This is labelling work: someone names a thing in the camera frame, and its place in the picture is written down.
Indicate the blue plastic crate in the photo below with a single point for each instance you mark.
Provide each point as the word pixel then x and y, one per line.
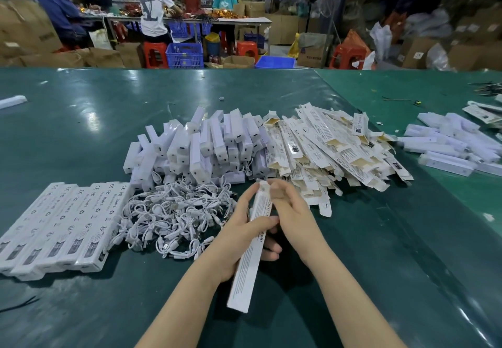
pixel 184 55

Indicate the red plastic stool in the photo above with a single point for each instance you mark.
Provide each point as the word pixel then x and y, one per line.
pixel 247 50
pixel 155 54
pixel 345 57

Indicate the blue plastic bin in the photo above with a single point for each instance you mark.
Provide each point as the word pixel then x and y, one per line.
pixel 274 62

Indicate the pile of white lamp bars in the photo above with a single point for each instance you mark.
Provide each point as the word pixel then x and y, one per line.
pixel 451 144
pixel 200 144

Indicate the row of closed white boxes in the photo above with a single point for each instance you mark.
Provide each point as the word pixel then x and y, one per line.
pixel 59 230

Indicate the blue bucket with yellow lid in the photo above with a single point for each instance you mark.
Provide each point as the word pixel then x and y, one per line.
pixel 212 44

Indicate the person's right thumb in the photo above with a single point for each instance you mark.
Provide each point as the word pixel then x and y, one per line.
pixel 277 218

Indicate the orange plastic bag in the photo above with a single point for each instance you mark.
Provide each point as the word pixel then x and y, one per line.
pixel 356 43

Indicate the grey work table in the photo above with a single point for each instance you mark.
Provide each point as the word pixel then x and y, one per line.
pixel 219 21

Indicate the printed brown cardboard box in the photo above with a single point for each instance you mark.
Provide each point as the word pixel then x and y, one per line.
pixel 311 52

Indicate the flat white carton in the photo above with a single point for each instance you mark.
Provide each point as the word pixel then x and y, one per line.
pixel 483 114

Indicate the large brown cardboard box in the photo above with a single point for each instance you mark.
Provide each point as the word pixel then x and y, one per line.
pixel 27 30

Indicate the person's right forearm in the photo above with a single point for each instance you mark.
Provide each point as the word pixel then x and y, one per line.
pixel 349 300

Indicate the long white printed carton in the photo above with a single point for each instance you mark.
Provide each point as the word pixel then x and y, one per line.
pixel 246 265

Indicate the pile of flat open cartons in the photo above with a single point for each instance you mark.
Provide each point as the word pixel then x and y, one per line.
pixel 329 151

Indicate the person's right hand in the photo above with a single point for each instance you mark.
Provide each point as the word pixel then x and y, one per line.
pixel 300 230

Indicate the person's left hand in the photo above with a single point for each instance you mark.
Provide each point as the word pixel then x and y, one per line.
pixel 227 246

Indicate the open brown cardboard box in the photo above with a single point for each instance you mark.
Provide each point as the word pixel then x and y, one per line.
pixel 237 62

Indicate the person's left forearm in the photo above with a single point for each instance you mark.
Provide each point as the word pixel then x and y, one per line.
pixel 184 304

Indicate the person's left thumb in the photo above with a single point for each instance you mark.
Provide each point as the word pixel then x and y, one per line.
pixel 262 224

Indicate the white lamp bar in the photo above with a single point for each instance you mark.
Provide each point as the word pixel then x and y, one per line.
pixel 11 102

